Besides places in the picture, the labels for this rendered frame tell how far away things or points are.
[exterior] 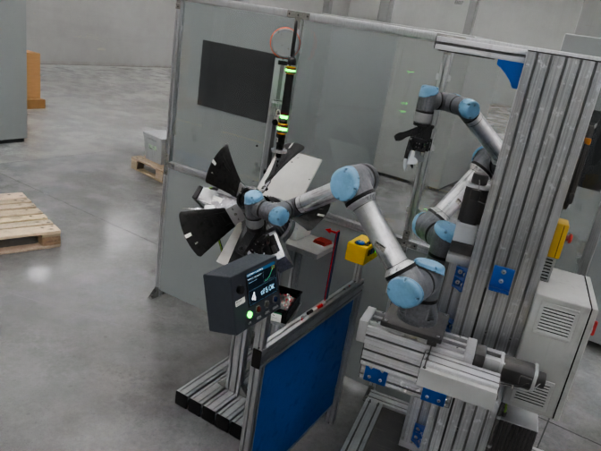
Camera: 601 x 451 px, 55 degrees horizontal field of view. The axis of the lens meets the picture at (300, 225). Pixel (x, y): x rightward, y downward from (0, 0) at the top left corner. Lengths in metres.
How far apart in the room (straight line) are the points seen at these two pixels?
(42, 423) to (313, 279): 1.61
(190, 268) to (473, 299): 2.25
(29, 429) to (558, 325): 2.39
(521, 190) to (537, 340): 0.55
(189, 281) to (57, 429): 1.40
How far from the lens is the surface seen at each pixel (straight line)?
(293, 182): 2.93
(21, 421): 3.24
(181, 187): 3.91
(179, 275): 4.11
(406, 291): 1.97
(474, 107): 2.43
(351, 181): 1.98
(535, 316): 2.26
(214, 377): 3.36
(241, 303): 1.81
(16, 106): 8.16
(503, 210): 2.18
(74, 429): 3.16
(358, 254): 2.71
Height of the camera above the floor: 2.01
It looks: 19 degrees down
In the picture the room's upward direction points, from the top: 9 degrees clockwise
